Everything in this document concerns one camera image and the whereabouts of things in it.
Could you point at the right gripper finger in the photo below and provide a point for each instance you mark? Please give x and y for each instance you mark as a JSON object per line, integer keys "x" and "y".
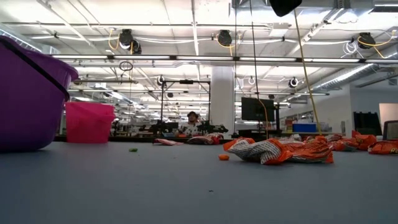
{"x": 284, "y": 7}

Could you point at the white silver candy packet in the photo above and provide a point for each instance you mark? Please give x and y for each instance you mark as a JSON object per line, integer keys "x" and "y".
{"x": 295, "y": 137}

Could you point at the orange candy packet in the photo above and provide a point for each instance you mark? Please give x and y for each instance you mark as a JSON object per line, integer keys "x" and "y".
{"x": 311, "y": 151}
{"x": 384, "y": 147}
{"x": 345, "y": 145}
{"x": 363, "y": 141}

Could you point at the brown candy bar packet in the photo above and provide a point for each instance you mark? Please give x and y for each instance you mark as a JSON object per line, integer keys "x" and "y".
{"x": 199, "y": 140}

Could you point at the small orange round candy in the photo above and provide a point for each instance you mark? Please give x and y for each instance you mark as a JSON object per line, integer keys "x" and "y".
{"x": 224, "y": 157}

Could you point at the small green round candy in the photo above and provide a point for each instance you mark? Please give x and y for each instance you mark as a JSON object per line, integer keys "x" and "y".
{"x": 133, "y": 149}

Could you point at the long ceiling light bar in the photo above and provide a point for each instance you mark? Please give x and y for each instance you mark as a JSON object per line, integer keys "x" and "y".
{"x": 202, "y": 58}

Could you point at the black flat monitor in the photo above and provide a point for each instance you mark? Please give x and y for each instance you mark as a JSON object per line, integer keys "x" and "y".
{"x": 258, "y": 109}

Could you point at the white pillar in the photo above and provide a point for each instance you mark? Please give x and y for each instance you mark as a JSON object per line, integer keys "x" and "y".
{"x": 222, "y": 93}

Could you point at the blue storage bin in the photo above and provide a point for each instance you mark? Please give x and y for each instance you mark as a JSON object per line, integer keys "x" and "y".
{"x": 304, "y": 127}

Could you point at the black folding panel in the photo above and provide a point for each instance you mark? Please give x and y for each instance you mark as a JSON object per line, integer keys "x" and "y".
{"x": 367, "y": 123}

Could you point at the white board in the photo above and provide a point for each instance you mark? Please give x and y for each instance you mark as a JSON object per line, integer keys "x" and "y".
{"x": 388, "y": 112}

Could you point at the person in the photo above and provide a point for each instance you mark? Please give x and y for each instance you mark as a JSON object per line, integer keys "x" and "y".
{"x": 191, "y": 127}

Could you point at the dark chair back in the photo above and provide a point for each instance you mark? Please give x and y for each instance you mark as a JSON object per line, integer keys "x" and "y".
{"x": 391, "y": 130}

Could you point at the pink plastic basket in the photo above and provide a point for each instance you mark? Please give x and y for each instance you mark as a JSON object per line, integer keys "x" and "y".
{"x": 90, "y": 124}

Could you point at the purple plastic basket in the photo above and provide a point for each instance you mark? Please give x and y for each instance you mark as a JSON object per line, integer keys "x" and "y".
{"x": 28, "y": 118}

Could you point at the silver air duct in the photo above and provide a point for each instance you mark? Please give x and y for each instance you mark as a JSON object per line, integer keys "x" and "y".
{"x": 351, "y": 74}
{"x": 28, "y": 42}

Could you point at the black metal frame rig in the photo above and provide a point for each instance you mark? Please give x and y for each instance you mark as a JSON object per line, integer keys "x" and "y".
{"x": 186, "y": 81}

